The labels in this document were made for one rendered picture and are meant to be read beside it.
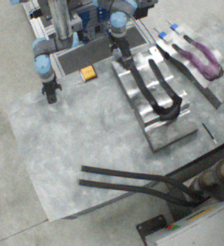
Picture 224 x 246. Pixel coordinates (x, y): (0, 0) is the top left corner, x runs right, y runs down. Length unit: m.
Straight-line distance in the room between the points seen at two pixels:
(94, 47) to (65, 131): 1.02
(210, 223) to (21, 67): 2.25
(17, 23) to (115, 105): 1.71
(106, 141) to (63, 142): 0.21
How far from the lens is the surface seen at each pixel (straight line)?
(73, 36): 1.53
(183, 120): 1.72
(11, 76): 2.88
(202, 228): 1.03
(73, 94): 1.81
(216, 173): 1.25
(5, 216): 2.62
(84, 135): 1.73
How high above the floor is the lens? 2.46
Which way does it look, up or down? 73 degrees down
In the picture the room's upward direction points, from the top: 2 degrees counter-clockwise
